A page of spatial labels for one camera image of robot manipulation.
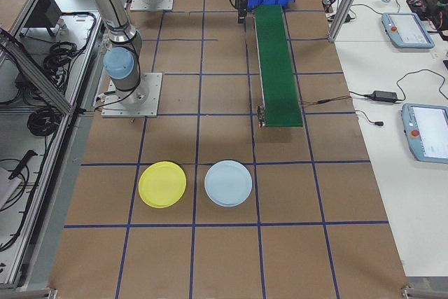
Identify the light blue round plate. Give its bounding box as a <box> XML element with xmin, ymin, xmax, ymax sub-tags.
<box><xmin>204</xmin><ymin>159</ymin><xmax>253</xmax><ymax>208</ymax></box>

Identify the yellow round plate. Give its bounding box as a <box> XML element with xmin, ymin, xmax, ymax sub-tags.
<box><xmin>138</xmin><ymin>160</ymin><xmax>188</xmax><ymax>209</ymax></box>

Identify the green belt conveyor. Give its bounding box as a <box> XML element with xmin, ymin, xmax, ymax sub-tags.
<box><xmin>252</xmin><ymin>4</ymin><xmax>305</xmax><ymax>130</ymax></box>

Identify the black power adapter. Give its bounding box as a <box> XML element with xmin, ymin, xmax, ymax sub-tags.
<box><xmin>373</xmin><ymin>90</ymin><xmax>399</xmax><ymax>102</ymax></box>

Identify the blue grey teach pendant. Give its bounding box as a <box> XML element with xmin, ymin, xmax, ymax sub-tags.
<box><xmin>400</xmin><ymin>102</ymin><xmax>448</xmax><ymax>165</ymax></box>
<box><xmin>380</xmin><ymin>11</ymin><xmax>436</xmax><ymax>49</ymax></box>

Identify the dark patterned fabric item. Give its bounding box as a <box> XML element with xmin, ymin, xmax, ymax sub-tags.
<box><xmin>416</xmin><ymin>0</ymin><xmax>448</xmax><ymax>36</ymax></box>

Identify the black box device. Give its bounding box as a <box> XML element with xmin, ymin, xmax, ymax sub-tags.
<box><xmin>22</xmin><ymin>0</ymin><xmax>64</xmax><ymax>37</ymax></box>

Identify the white desk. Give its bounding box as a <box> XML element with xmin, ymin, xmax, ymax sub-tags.
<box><xmin>309</xmin><ymin>0</ymin><xmax>448</xmax><ymax>279</ymax></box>

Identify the aluminium corner bar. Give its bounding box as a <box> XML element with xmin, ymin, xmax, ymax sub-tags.
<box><xmin>0</xmin><ymin>283</ymin><xmax>57</xmax><ymax>299</ymax></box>
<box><xmin>401</xmin><ymin>276</ymin><xmax>448</xmax><ymax>299</ymax></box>

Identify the aluminium profile post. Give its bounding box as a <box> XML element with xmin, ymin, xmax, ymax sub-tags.
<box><xmin>327</xmin><ymin>0</ymin><xmax>372</xmax><ymax>43</ymax></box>

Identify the red black conveyor wire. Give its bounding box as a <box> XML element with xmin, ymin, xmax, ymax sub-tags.
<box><xmin>300</xmin><ymin>95</ymin><xmax>352</xmax><ymax>106</ymax></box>

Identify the black cable with plug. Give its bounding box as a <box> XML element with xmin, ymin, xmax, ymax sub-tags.
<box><xmin>355</xmin><ymin>109</ymin><xmax>385</xmax><ymax>127</ymax></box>

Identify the black cable coil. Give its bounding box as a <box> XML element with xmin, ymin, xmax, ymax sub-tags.
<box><xmin>43</xmin><ymin>42</ymin><xmax>87</xmax><ymax>79</ymax></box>
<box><xmin>27</xmin><ymin>106</ymin><xmax>62</xmax><ymax>139</ymax></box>

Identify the V-shaped metal bar frame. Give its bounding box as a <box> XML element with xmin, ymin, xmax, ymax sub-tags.
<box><xmin>0</xmin><ymin>0</ymin><xmax>106</xmax><ymax>291</ymax></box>

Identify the black handle tool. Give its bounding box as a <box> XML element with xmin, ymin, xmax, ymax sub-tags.
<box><xmin>8</xmin><ymin>150</ymin><xmax>38</xmax><ymax>179</ymax></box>

